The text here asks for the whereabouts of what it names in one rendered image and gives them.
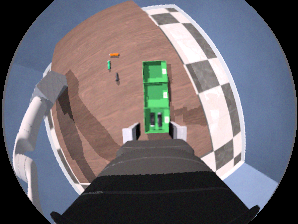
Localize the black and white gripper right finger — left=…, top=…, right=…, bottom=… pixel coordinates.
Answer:
left=169, top=122, right=187, bottom=141

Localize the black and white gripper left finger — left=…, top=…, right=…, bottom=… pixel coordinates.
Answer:
left=122, top=123, right=141, bottom=143

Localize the green open-top bin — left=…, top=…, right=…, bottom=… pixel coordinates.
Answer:
left=143, top=61, right=170, bottom=133

